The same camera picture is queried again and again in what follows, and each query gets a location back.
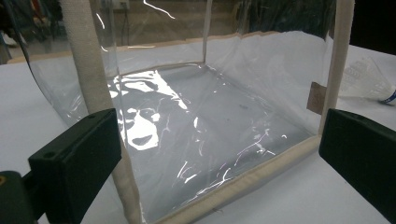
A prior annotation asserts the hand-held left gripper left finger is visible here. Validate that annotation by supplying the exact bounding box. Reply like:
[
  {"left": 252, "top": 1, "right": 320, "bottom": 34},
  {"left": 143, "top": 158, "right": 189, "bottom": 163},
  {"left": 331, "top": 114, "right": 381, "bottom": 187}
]
[{"left": 27, "top": 107, "right": 123, "bottom": 224}]

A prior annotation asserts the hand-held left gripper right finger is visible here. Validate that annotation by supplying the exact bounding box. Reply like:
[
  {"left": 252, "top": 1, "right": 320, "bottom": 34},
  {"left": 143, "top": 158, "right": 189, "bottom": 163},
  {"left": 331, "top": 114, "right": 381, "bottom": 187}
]
[{"left": 318, "top": 107, "right": 396, "bottom": 224}]

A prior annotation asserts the clear plastic bag beige trim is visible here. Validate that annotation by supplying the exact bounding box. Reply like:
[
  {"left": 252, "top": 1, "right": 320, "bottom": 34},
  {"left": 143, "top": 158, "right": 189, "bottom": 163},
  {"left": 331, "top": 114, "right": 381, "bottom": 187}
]
[{"left": 27, "top": 0, "right": 356, "bottom": 224}]

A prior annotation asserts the white shuttlecock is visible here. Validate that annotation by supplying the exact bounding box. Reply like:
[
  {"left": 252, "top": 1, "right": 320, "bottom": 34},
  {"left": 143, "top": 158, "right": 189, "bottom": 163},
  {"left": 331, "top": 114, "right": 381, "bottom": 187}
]
[{"left": 337, "top": 57, "right": 396, "bottom": 106}]

